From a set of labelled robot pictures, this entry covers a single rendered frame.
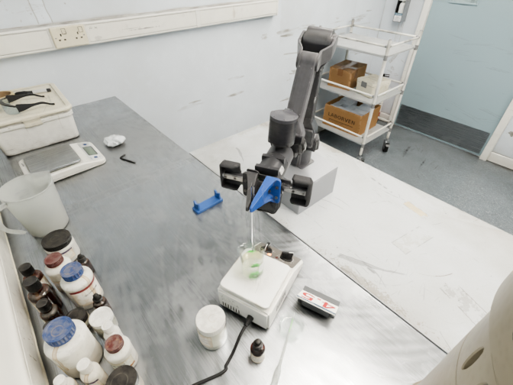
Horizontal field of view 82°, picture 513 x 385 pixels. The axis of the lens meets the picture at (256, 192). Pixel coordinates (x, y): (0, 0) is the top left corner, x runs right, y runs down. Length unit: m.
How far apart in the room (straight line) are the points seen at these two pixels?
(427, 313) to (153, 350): 0.61
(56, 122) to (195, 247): 0.88
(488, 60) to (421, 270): 2.64
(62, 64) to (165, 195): 1.01
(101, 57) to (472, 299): 1.84
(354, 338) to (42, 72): 1.71
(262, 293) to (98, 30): 1.51
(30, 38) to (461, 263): 1.83
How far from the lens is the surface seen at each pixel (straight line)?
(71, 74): 1.86
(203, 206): 0.96
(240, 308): 0.69
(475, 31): 3.35
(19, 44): 1.76
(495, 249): 1.07
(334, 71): 2.86
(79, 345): 0.68
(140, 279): 0.83
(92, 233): 1.00
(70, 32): 1.77
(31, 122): 1.48
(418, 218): 1.05
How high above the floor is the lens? 1.55
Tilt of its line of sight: 40 degrees down
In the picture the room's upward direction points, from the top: straight up
